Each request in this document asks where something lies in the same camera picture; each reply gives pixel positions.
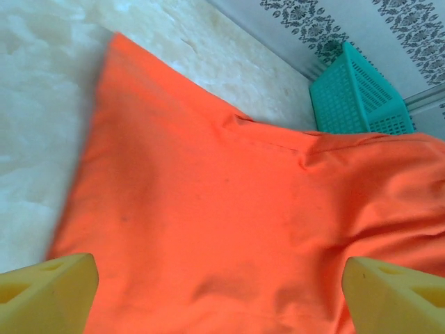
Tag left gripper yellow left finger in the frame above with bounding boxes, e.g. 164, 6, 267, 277
0, 253, 100, 334

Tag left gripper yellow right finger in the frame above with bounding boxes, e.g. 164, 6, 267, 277
342, 256, 445, 334

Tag teal plastic basket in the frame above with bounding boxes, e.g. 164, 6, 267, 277
308, 41, 416, 135

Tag right aluminium frame post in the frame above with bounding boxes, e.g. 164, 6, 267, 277
403, 86, 445, 116

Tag red-orange shorts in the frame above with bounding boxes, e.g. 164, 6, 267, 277
44, 31, 445, 334

